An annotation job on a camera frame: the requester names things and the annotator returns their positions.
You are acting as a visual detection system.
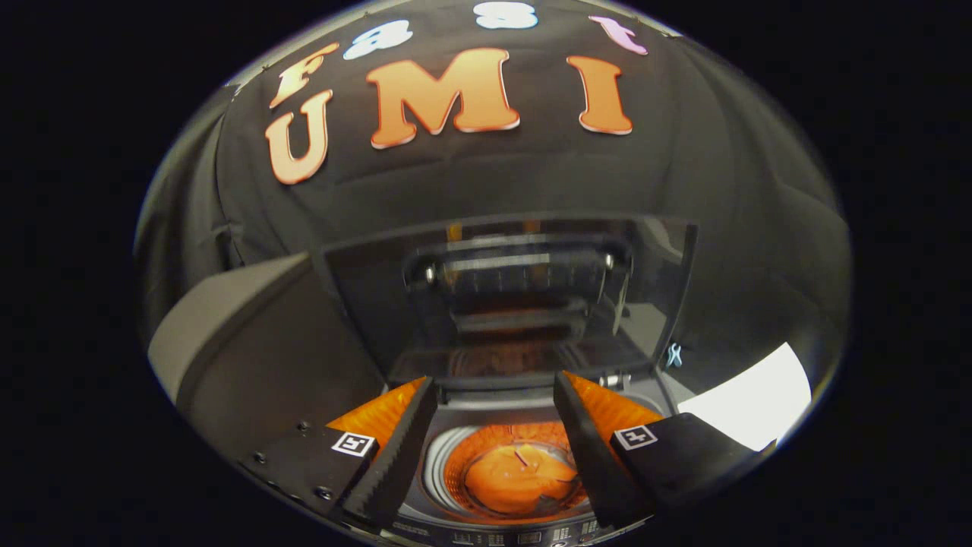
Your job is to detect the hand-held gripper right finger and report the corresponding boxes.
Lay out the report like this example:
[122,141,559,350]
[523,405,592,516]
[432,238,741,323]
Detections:
[553,371,777,529]

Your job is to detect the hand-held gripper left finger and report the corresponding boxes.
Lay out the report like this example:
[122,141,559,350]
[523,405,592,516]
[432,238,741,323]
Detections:
[239,376,440,533]

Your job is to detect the orange shirt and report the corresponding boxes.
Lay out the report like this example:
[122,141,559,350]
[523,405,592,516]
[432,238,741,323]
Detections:
[463,443,582,516]

